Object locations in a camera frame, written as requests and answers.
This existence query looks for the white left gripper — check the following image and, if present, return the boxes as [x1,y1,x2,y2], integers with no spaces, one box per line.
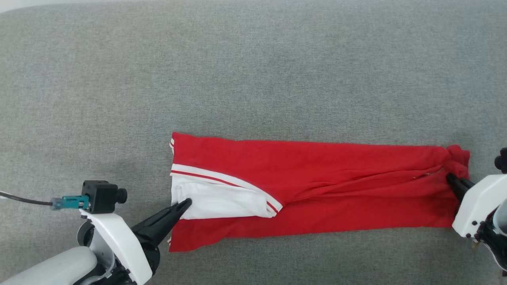
[79,198,193,285]

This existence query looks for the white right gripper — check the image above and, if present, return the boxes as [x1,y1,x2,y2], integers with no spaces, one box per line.
[446,173,507,238]

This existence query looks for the red basketball jersey number 23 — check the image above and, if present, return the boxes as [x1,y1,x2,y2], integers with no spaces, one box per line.
[168,131,471,253]

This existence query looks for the teal cable connector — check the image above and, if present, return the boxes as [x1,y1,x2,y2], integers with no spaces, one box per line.
[50,195,90,211]

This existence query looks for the thin black camera cable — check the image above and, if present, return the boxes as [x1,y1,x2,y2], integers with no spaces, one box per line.
[0,190,53,207]

